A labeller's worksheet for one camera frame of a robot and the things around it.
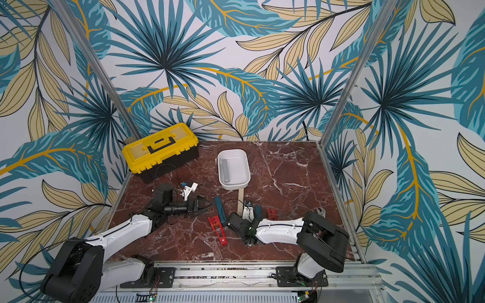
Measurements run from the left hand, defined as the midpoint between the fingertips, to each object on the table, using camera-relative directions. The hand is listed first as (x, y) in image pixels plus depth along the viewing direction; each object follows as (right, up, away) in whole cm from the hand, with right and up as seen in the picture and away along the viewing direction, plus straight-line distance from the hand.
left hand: (209, 209), depth 78 cm
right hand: (+14, -9, +10) cm, 19 cm away
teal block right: (+21, -4, +12) cm, 25 cm away
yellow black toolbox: (-29, +22, +13) cm, 39 cm away
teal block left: (+3, -4, +12) cm, 13 cm away
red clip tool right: (+28, -6, +12) cm, 31 cm away
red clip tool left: (+1, -8, +9) cm, 12 cm away
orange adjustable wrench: (+52, -5, +14) cm, 54 cm away
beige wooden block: (+13, 0, +15) cm, 20 cm away
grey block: (+4, +15, +26) cm, 30 cm away
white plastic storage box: (+8, +16, +30) cm, 35 cm away
